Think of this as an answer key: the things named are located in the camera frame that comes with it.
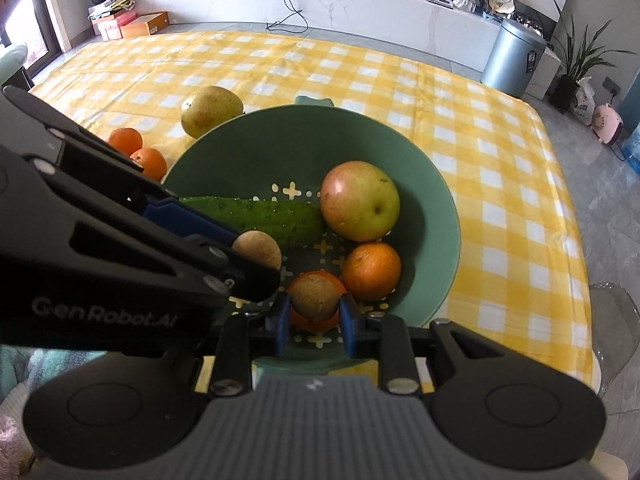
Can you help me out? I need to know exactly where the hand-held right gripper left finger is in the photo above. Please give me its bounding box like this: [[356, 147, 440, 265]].
[[165, 292, 293, 398]]

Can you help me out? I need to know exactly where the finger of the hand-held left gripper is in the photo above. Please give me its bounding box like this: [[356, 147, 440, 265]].
[[0, 85, 240, 247], [67, 205, 282, 306]]

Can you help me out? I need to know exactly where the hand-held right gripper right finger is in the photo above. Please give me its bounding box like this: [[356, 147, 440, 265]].
[[339, 291, 551, 396]]

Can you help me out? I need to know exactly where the orange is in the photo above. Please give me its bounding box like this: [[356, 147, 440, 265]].
[[289, 270, 346, 333], [341, 242, 402, 302], [130, 148, 168, 183], [107, 128, 144, 157]]

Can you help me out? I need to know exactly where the small brown kiwi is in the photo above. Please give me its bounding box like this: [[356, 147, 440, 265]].
[[232, 230, 282, 271], [291, 276, 337, 322]]

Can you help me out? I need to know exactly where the green cucumber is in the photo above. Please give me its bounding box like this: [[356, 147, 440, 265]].
[[179, 196, 325, 250]]

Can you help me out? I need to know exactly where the green colander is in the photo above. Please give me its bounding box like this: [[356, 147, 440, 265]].
[[161, 95, 462, 376]]

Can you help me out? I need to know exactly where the yellow-green pear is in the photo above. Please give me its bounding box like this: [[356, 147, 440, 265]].
[[181, 85, 244, 140]]

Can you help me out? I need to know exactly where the red-green apple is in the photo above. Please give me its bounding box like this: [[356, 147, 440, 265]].
[[320, 161, 401, 243]]

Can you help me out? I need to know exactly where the teal striped blanket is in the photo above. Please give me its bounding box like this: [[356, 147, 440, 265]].
[[0, 345, 106, 406]]

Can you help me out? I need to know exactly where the orange box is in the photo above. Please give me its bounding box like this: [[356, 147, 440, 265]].
[[120, 11, 170, 38]]

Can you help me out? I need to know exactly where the stack of pink boxes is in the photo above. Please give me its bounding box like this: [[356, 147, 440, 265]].
[[92, 12, 138, 41]]

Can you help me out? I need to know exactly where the yellow checkered tablecloth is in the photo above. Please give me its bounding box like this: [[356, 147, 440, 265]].
[[27, 30, 601, 396]]

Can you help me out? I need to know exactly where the pale green chair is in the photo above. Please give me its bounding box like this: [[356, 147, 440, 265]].
[[0, 44, 31, 91]]

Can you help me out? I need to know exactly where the transparent chair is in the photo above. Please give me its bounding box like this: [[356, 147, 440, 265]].
[[587, 282, 640, 401]]

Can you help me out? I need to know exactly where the white marble television console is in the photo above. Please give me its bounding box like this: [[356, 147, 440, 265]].
[[130, 0, 561, 101]]

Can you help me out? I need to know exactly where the silver trash can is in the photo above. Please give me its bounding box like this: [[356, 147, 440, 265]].
[[481, 17, 548, 98]]

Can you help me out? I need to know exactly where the potted plant in black pot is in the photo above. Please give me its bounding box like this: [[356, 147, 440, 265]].
[[550, 0, 636, 111]]

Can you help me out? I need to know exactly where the white plastic bag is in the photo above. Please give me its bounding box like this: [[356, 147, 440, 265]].
[[572, 77, 597, 126]]

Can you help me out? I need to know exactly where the pink heater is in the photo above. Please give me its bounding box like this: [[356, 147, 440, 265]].
[[592, 102, 626, 145]]

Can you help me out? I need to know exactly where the blue water bottle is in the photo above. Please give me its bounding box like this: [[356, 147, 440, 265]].
[[622, 127, 640, 176]]

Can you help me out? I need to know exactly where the black cable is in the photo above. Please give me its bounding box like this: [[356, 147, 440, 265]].
[[266, 0, 311, 31]]

